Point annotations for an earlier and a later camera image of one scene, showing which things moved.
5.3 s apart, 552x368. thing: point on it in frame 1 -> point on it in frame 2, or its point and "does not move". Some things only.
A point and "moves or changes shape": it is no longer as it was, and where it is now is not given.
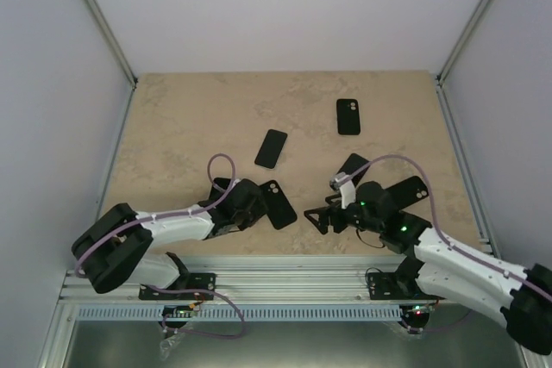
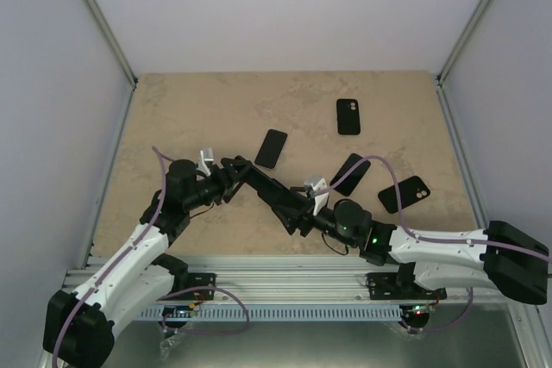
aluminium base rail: x=281 y=279 does not move
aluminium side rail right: x=449 y=115 does not move
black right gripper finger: x=323 y=221 -> x=294 y=221
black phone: x=353 y=162 does not move
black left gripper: x=260 y=212 -> x=230 y=191
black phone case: x=278 y=208 moves or changes shape
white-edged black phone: x=271 y=148 does not move
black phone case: x=348 y=116 does not move
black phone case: x=408 y=191 does not move
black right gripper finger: x=335 y=203 -> x=299 y=190
